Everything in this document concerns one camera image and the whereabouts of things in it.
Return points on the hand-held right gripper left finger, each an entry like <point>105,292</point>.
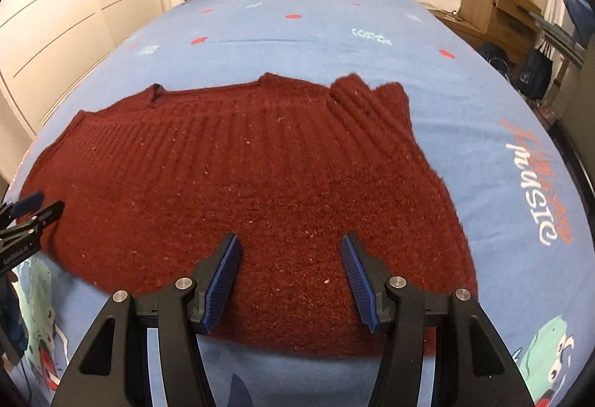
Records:
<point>223,286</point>

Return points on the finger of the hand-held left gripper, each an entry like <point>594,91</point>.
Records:
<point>44,216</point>
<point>29,204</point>

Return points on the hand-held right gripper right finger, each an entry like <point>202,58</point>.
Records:
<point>360,286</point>

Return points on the dark red knitted sweater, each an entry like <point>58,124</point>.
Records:
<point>255,165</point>

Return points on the white wardrobe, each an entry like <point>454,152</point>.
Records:
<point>69,7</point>

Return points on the bed with blue dinosaur sheet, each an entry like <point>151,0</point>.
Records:
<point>325,35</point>

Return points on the navy bag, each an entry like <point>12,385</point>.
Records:
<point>534,72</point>

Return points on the wooden nightstand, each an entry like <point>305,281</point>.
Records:
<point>460,28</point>

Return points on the wooden desk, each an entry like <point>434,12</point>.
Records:
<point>483,2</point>

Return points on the blue quilt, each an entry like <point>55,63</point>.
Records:
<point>578,11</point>

